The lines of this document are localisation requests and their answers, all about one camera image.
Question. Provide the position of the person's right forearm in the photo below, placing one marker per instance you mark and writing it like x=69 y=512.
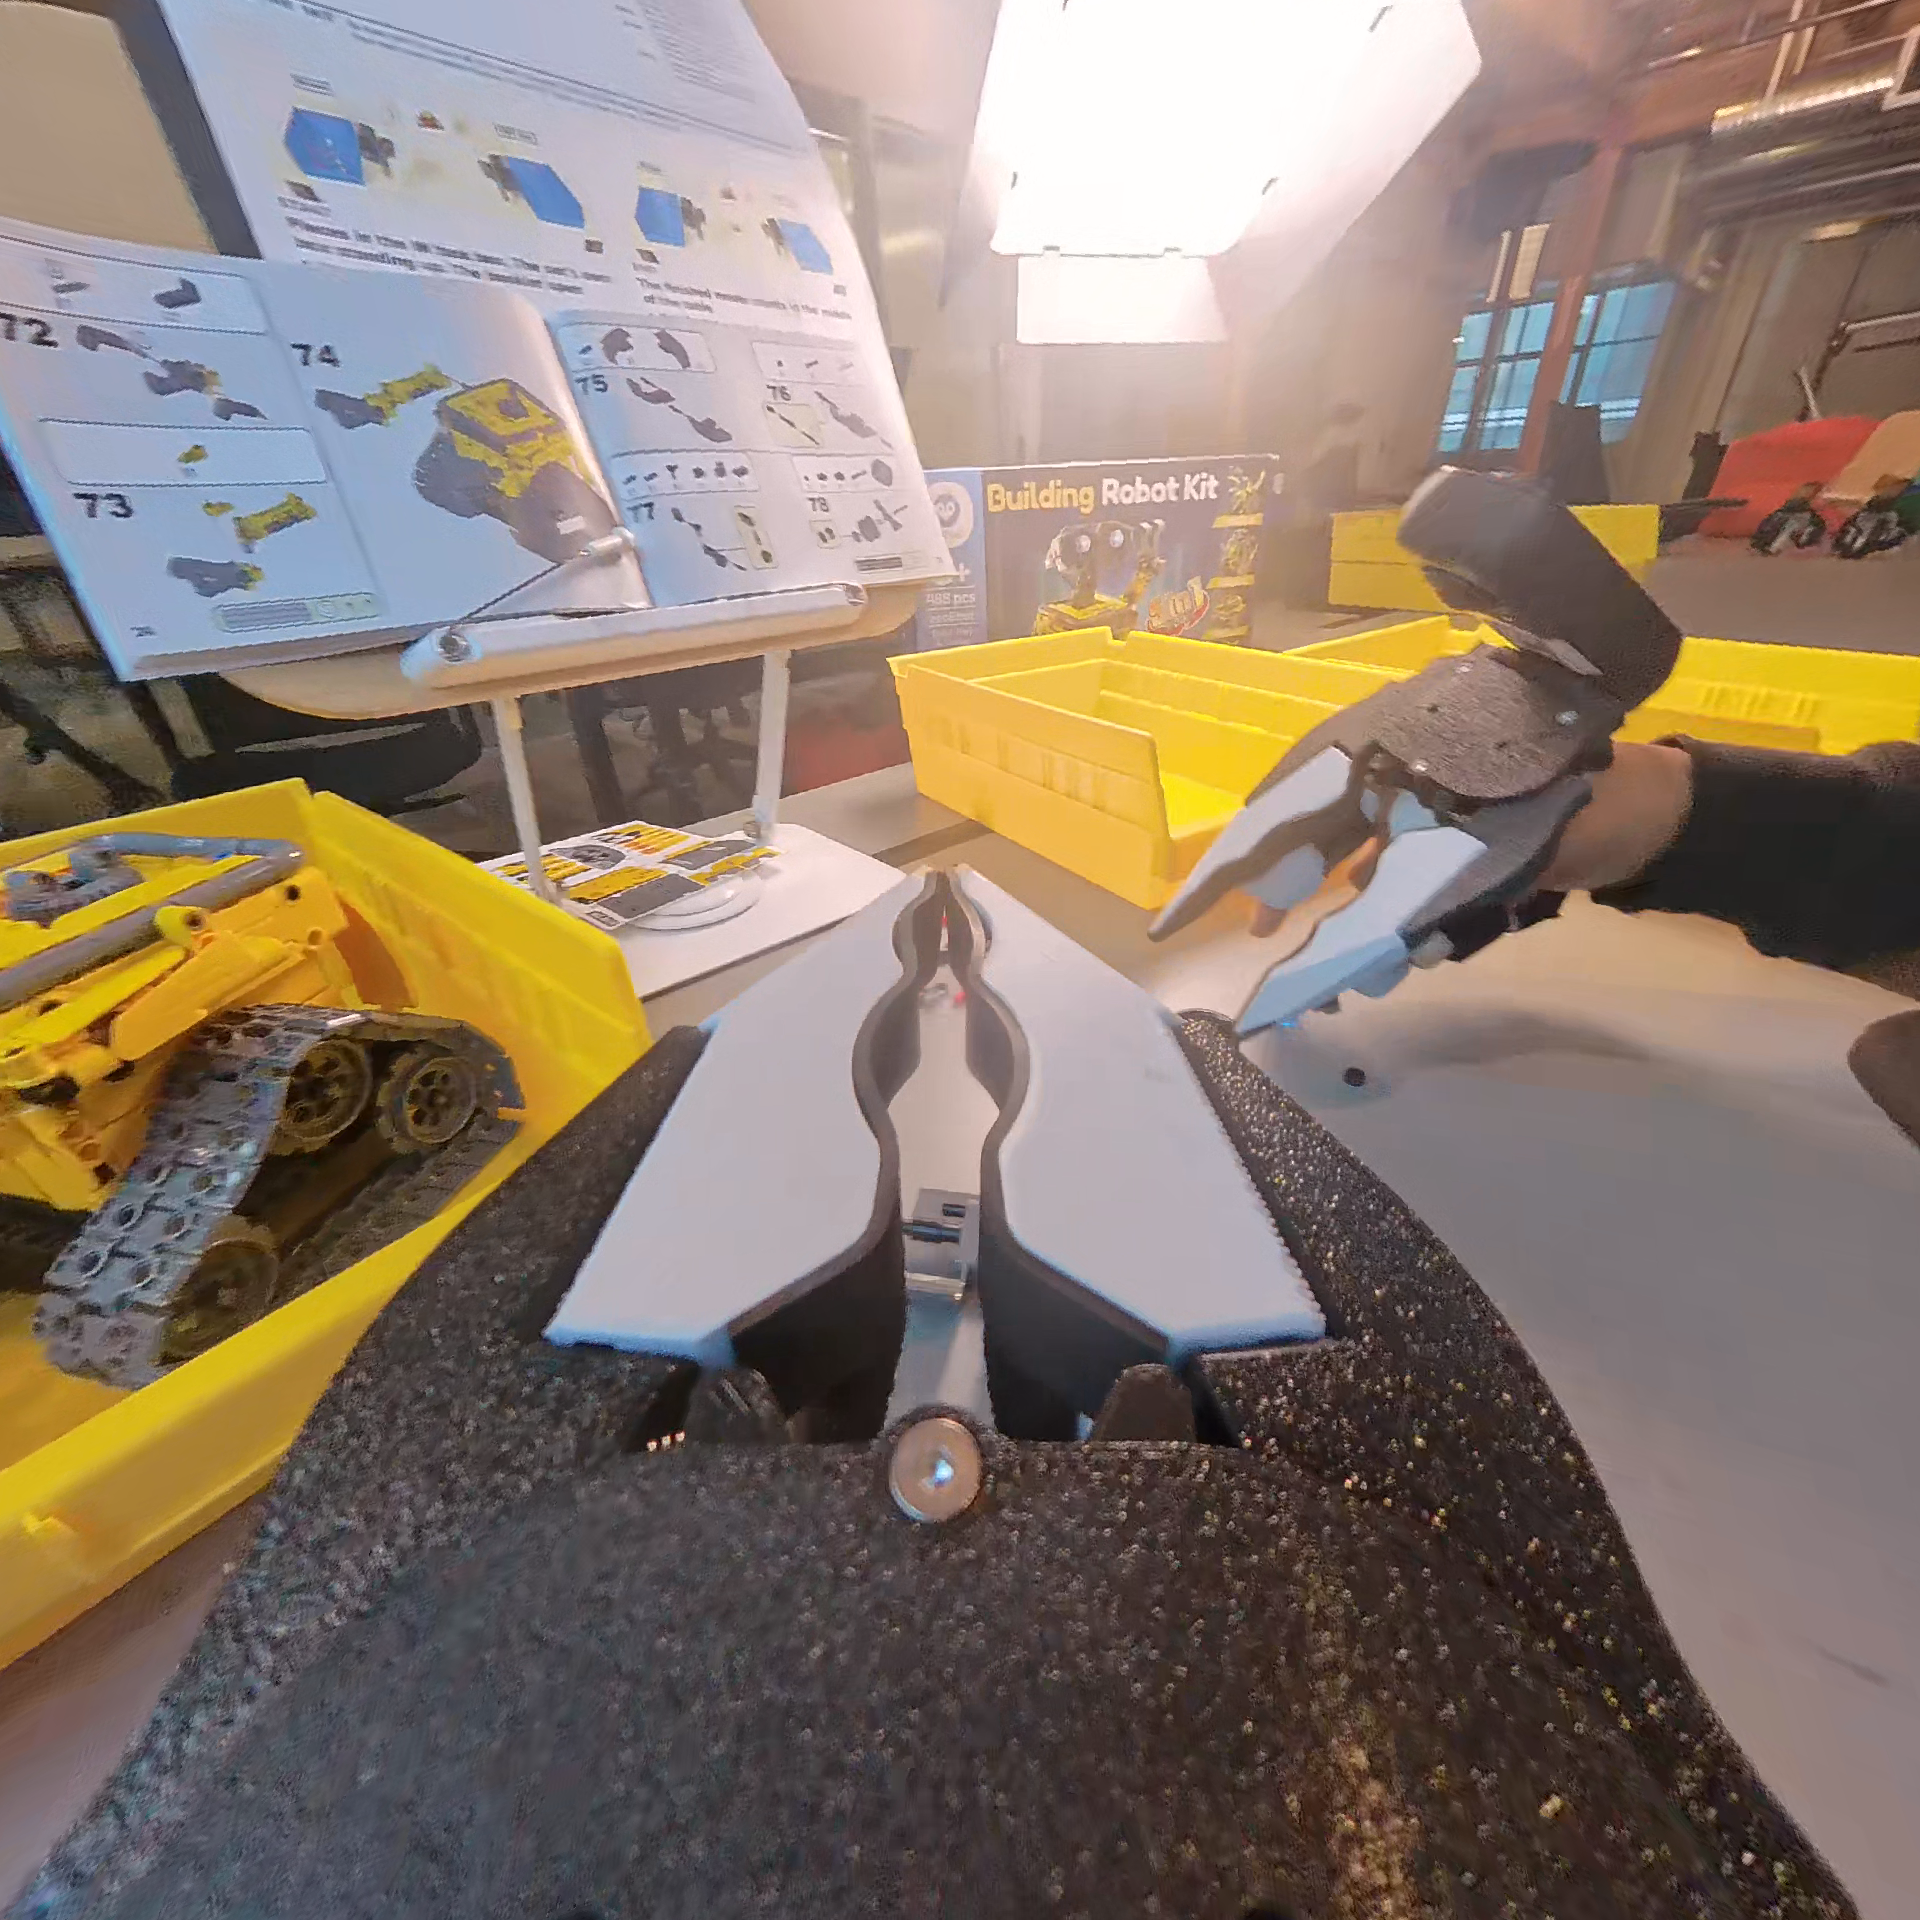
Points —
x=1801 y=856

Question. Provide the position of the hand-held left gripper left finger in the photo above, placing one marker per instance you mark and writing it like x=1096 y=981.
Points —
x=734 y=1184

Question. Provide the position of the black office chair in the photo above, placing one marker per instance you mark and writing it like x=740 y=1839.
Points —
x=329 y=750

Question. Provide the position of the instruction booklet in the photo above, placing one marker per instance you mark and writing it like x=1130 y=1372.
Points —
x=378 y=451

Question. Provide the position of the deep yellow plastic bin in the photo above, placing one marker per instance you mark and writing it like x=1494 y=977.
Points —
x=527 y=977

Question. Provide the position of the silver panel toy piece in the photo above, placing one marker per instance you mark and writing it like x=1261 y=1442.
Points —
x=946 y=1229

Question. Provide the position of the robot kit box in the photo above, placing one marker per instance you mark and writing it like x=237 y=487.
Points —
x=1110 y=527

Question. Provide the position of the yellow tracked toy robot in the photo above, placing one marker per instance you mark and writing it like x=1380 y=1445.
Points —
x=179 y=1048

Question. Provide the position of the wide yellow plastic bin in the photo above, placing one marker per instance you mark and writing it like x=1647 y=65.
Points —
x=1022 y=750

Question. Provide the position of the yellow black sticker sheet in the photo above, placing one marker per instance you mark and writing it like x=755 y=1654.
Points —
x=630 y=872

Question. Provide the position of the printed task sheet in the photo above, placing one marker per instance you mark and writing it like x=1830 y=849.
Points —
x=527 y=137

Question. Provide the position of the studio light panel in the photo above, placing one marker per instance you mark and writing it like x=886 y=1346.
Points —
x=1198 y=120

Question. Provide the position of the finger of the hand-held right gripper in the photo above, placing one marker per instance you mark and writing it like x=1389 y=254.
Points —
x=1380 y=902
x=1291 y=816

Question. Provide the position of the red wheeled cart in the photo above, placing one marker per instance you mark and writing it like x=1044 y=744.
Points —
x=1787 y=458

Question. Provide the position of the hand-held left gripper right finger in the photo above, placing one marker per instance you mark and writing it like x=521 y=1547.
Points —
x=1157 y=1172

